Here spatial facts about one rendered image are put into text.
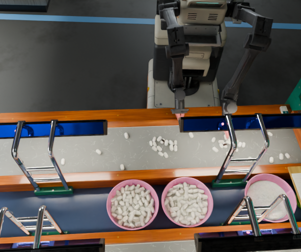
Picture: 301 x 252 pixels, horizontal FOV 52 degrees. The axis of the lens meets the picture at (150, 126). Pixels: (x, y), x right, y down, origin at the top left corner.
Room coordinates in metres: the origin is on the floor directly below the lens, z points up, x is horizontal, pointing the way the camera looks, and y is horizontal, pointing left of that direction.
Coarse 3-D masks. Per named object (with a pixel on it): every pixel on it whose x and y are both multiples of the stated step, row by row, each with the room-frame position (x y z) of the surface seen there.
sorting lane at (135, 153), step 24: (0, 144) 0.88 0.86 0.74; (24, 144) 0.89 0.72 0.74; (72, 144) 0.91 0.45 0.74; (96, 144) 0.92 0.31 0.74; (120, 144) 0.92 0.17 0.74; (144, 144) 0.93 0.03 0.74; (168, 144) 0.94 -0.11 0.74; (192, 144) 0.95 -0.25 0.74; (216, 144) 0.96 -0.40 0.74; (288, 144) 0.98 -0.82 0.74; (0, 168) 0.73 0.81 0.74; (72, 168) 0.75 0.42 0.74; (96, 168) 0.76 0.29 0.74; (144, 168) 0.78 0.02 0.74
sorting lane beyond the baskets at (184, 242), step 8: (184, 240) 0.40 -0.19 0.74; (192, 240) 0.40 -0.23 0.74; (112, 248) 0.35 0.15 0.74; (120, 248) 0.35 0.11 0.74; (128, 248) 0.35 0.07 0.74; (136, 248) 0.35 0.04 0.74; (144, 248) 0.35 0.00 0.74; (152, 248) 0.35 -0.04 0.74; (160, 248) 0.36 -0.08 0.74; (168, 248) 0.36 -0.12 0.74; (176, 248) 0.36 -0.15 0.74; (184, 248) 0.36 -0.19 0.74; (192, 248) 0.36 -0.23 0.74
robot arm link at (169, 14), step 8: (160, 8) 1.49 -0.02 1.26; (168, 8) 1.46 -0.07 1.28; (176, 8) 1.47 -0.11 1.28; (160, 16) 1.45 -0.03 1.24; (168, 16) 1.34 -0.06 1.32; (168, 24) 1.24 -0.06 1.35; (176, 24) 1.21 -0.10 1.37; (168, 32) 1.16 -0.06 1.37; (176, 32) 1.16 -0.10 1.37; (168, 40) 1.13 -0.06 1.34; (176, 40) 1.14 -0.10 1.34; (184, 40) 1.14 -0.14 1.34; (176, 48) 1.11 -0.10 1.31; (184, 48) 1.11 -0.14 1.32
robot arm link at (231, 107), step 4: (224, 92) 1.14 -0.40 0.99; (228, 100) 1.08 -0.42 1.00; (232, 100) 1.06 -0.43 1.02; (228, 104) 1.04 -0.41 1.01; (232, 104) 1.04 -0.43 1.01; (224, 108) 1.05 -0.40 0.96; (228, 108) 1.02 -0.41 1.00; (232, 108) 1.03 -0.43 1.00; (236, 108) 1.03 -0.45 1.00; (232, 112) 1.01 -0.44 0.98
